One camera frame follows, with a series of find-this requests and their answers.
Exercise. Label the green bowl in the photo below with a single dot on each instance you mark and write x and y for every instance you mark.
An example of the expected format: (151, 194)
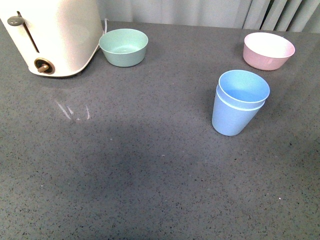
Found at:
(124, 47)

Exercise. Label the pink bowl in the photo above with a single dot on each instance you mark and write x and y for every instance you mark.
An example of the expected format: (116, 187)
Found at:
(266, 51)

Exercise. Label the grey curtain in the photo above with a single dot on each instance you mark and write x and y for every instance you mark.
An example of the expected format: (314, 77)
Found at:
(266, 15)

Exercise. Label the cream toaster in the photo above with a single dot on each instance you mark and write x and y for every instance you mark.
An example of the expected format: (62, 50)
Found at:
(56, 38)

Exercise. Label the blue cup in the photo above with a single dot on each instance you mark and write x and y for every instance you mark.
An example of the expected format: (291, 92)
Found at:
(242, 89)
(229, 116)

